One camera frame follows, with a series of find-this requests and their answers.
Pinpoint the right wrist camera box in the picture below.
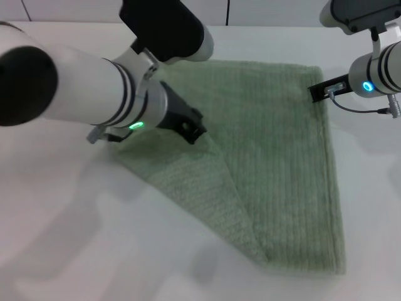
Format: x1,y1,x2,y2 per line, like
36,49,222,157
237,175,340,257
318,0,401,54

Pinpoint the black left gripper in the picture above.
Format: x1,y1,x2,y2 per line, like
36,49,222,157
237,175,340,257
155,80,208,145

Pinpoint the light green ribbed towel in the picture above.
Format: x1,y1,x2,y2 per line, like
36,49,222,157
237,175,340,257
108,58,348,277

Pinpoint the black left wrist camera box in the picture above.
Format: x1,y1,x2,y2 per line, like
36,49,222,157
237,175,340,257
118,0,216,65

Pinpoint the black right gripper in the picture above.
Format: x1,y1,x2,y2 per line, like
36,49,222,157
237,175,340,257
308,73,354,103

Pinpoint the grey right gripper cable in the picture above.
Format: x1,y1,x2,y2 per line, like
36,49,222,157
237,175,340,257
324,82,401,119

